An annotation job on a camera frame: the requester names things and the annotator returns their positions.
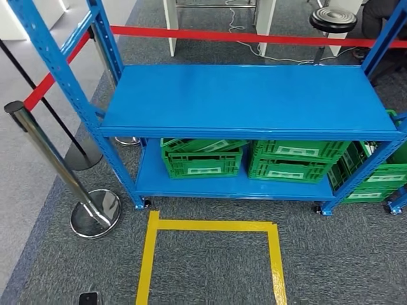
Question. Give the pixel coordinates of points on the green plastic crate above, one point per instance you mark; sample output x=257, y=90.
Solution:
x=203, y=166
x=286, y=170
x=375, y=185

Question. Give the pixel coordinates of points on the blue metal shelf rack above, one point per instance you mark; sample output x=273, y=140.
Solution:
x=397, y=206
x=238, y=97

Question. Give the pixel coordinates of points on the black round stool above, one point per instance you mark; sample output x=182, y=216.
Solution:
x=332, y=19

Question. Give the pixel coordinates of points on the black office chair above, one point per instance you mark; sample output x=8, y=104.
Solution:
x=391, y=63

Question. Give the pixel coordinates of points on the black stanchion post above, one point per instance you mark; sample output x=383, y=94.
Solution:
x=85, y=158

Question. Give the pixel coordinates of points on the person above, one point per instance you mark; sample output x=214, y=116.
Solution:
x=375, y=21

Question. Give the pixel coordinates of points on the red barrier belt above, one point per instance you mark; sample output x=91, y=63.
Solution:
x=222, y=36
x=44, y=86

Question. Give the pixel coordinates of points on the yellow floor tape square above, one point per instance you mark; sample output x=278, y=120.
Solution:
x=210, y=226

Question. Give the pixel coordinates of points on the white desk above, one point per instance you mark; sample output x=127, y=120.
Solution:
x=171, y=25

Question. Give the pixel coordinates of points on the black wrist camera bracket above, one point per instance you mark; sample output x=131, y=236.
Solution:
x=88, y=299

